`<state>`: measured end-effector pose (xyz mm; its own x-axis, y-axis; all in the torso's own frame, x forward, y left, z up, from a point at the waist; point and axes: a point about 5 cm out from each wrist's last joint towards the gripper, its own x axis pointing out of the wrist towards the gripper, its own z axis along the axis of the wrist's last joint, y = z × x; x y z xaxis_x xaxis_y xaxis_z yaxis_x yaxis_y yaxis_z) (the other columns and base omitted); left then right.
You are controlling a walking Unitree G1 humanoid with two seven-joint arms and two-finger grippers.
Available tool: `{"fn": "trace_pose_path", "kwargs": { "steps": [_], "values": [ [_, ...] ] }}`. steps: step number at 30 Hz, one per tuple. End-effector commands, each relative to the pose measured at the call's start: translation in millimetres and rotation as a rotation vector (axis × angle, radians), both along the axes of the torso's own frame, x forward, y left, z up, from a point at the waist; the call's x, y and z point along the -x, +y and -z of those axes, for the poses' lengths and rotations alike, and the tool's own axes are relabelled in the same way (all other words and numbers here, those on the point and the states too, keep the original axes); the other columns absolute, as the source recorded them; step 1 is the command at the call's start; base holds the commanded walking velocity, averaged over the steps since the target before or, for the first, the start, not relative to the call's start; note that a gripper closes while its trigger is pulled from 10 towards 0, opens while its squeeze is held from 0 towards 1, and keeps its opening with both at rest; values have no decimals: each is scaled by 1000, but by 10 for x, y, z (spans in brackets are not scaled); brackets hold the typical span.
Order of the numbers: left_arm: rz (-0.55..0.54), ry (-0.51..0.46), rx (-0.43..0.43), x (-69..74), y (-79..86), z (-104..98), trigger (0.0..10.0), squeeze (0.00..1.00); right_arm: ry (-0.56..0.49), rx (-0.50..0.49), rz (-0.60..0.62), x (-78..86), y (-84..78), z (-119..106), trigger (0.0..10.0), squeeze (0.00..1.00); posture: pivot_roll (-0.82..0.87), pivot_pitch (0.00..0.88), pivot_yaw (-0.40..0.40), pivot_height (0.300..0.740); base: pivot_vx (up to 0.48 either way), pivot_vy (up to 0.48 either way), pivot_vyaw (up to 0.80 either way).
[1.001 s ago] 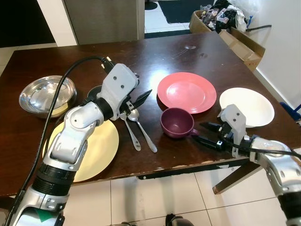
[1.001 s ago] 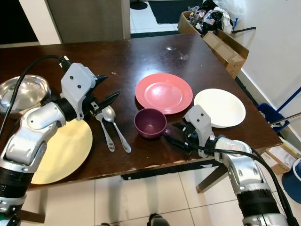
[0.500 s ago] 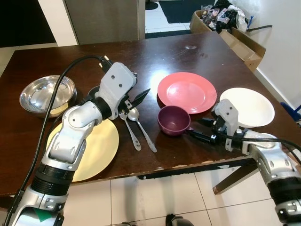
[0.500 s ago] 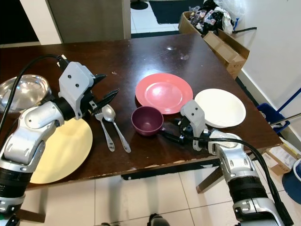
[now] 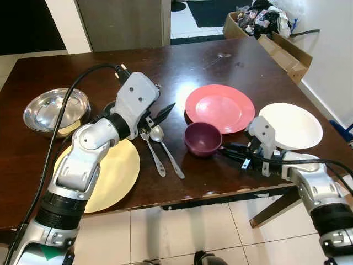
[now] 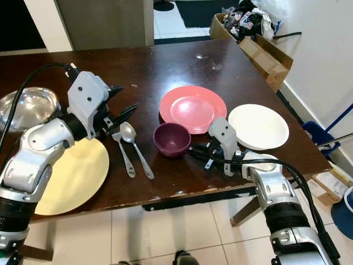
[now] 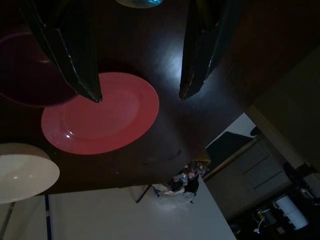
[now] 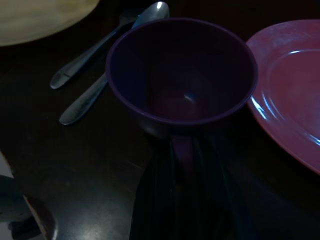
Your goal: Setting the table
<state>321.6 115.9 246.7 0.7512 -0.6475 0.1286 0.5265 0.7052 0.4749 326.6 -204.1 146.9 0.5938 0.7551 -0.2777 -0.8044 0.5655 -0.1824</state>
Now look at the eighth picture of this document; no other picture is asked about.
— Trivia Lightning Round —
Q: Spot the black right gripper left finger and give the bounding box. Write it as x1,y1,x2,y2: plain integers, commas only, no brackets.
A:
132,139,177,240

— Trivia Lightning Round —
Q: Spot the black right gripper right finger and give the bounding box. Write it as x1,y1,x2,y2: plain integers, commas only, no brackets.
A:
192,134,247,240

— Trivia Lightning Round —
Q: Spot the purple cup with handle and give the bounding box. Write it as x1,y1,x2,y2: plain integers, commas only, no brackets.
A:
104,17,259,173

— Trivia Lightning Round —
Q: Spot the dark brown wooden table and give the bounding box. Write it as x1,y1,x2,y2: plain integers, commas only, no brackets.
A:
0,0,320,240

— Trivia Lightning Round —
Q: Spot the silver metal spoon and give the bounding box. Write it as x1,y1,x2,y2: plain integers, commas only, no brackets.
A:
59,1,170,126

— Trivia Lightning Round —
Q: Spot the pink plate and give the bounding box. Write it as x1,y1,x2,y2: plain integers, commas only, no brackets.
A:
246,19,320,175

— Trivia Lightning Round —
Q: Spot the slim silver metal cutlery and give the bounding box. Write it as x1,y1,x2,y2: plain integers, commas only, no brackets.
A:
49,8,141,90

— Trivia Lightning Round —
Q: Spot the pale yellow plate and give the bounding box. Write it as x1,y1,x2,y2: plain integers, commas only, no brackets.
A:
0,0,100,47

